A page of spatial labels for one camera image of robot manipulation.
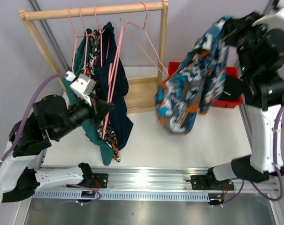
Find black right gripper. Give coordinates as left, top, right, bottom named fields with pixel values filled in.
left=223, top=10, right=273, bottom=77

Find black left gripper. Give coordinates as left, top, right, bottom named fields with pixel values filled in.
left=54, top=91, right=115, bottom=139

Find navy blue shorts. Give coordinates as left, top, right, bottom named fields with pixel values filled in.
left=95, top=22, right=133, bottom=150

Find orange camouflage shorts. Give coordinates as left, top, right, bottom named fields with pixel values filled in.
left=82, top=29, right=122, bottom=163

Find black shorts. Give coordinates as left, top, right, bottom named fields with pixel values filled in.
left=219, top=75, right=243, bottom=102

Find blue orange patterned shorts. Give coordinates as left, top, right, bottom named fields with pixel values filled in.
left=154, top=15, right=231, bottom=134

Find pink hanger of camouflage shorts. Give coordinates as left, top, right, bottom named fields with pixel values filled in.
left=79, top=5, right=102, bottom=75

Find pink hanger of black shorts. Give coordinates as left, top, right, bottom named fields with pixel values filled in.
left=120, top=2, right=169, bottom=78

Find pink hanger of navy shorts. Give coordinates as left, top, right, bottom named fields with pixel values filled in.
left=94, top=5, right=123, bottom=139

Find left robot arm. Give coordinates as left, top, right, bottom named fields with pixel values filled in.
left=0, top=95, right=115, bottom=203

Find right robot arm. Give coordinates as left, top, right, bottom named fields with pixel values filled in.
left=206, top=12, right=284, bottom=189

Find green shorts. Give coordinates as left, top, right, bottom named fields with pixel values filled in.
left=69, top=29, right=114, bottom=166

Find pink hanger of green shorts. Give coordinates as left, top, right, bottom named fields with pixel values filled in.
left=68, top=7, right=88, bottom=72

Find wooden clothes rack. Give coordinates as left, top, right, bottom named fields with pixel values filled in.
left=19, top=0, right=169, bottom=113

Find red plastic bin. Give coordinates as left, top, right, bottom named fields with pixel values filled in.
left=167, top=61, right=243, bottom=109

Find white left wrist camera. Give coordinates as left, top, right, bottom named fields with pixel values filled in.
left=65, top=71, right=96, bottom=106

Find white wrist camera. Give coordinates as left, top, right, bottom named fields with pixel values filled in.
left=65, top=71, right=96, bottom=106
left=252, top=0, right=284, bottom=29

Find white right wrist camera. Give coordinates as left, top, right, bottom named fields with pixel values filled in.
left=252, top=0, right=284, bottom=29

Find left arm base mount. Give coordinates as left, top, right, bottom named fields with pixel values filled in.
left=78, top=173, right=109, bottom=189

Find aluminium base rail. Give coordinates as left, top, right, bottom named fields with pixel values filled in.
left=29, top=166, right=280, bottom=201

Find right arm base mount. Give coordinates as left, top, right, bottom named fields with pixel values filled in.
left=186, top=175, right=234, bottom=191

